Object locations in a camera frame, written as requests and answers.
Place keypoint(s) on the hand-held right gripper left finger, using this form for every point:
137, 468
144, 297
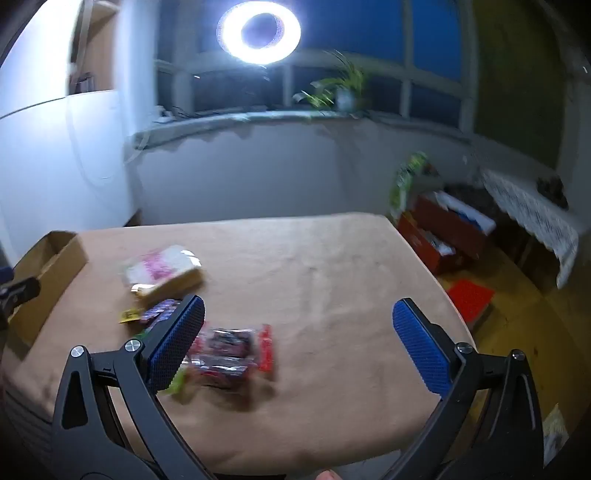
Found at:
178, 344

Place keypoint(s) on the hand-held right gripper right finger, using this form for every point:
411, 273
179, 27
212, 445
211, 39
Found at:
422, 348

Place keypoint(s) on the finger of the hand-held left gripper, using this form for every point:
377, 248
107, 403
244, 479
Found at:
21, 290

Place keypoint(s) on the brown chocolate bar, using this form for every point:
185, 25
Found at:
159, 311

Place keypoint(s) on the green candy packet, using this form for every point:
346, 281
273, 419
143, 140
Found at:
178, 383

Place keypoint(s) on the red-edged clear snack packet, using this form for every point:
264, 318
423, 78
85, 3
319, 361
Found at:
231, 346

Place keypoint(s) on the yellow snack packet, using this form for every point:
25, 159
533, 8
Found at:
129, 316

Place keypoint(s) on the sliced bread packet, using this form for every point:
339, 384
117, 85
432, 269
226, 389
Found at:
161, 272

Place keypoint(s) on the red floor mat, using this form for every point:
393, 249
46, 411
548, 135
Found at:
471, 300

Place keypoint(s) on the red cardboard box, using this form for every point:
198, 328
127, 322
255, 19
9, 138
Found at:
425, 251
443, 221

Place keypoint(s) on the pale printed bag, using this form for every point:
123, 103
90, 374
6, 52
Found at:
554, 434

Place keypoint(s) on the green printed bag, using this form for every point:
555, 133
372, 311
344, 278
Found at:
401, 184

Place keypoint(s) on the side table with lace cloth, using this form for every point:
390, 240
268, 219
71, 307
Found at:
531, 212

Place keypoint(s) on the dark object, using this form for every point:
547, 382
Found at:
551, 189

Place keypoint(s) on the grey window sill cover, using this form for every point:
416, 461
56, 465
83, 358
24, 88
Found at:
277, 117

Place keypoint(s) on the potted spider plant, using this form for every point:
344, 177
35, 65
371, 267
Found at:
344, 94

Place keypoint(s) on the olive green curtain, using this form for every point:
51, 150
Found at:
521, 83

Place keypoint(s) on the wooden wall shelf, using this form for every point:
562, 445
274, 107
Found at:
99, 50

